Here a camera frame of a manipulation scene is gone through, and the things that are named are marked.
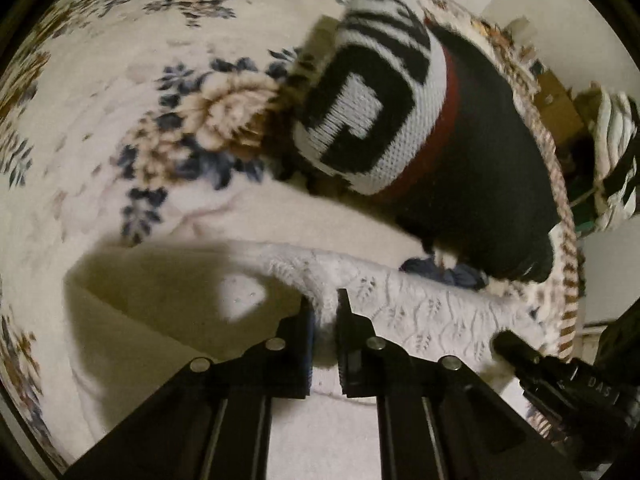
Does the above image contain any white knitted lace garment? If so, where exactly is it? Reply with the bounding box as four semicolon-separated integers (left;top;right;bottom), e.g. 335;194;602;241
64;242;546;471

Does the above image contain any striped white cloth pile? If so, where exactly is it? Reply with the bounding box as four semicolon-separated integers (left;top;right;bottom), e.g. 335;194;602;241
591;88;639;231

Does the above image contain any floral cream bed blanket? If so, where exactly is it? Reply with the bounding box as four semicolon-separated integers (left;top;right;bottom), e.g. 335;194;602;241
0;0;586;470

